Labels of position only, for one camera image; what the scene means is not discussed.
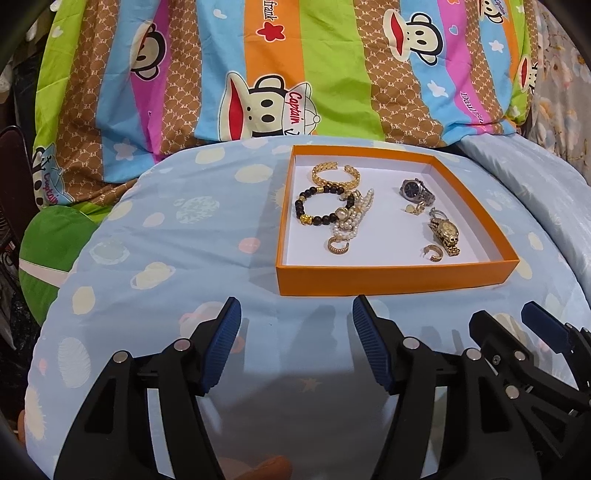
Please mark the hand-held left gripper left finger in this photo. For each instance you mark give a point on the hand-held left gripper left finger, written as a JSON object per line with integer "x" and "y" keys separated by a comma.
{"x": 221, "y": 346}

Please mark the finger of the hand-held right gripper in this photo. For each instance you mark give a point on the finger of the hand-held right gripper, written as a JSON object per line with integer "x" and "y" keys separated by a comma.
{"x": 545, "y": 321}
{"x": 508, "y": 364}

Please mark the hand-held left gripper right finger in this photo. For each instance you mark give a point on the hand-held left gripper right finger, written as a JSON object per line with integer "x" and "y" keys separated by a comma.
{"x": 371, "y": 350}

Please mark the orange cardboard box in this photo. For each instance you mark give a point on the orange cardboard box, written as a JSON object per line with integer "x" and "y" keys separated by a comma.
{"x": 383, "y": 244}

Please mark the gold hoop earring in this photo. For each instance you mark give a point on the gold hoop earring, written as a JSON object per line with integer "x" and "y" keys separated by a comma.
{"x": 330, "y": 247}
{"x": 436, "y": 257}

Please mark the gold wristwatch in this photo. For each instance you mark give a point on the gold wristwatch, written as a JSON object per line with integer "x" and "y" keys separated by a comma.
{"x": 441, "y": 228}

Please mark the light blue dotted cushion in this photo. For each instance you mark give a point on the light blue dotted cushion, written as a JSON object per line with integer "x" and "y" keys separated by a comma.
{"x": 161, "y": 258}

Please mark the pale blue quilt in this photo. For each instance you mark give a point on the pale blue quilt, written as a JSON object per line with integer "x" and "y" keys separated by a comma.
{"x": 545, "y": 184}

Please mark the silver wristwatch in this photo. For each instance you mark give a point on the silver wristwatch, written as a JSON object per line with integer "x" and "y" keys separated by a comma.
{"x": 410, "y": 187}

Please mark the gold open bangle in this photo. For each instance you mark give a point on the gold open bangle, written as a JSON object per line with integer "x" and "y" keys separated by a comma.
{"x": 318, "y": 177}

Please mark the green pillow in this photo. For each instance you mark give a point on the green pillow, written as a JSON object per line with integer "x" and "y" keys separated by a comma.
{"x": 51, "y": 240}

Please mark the grey floral cloth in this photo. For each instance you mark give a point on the grey floral cloth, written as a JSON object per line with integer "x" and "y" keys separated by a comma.
{"x": 563, "y": 106}

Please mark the colourful striped cartoon blanket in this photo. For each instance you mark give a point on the colourful striped cartoon blanket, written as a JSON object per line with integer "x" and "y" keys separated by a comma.
{"x": 355, "y": 69}

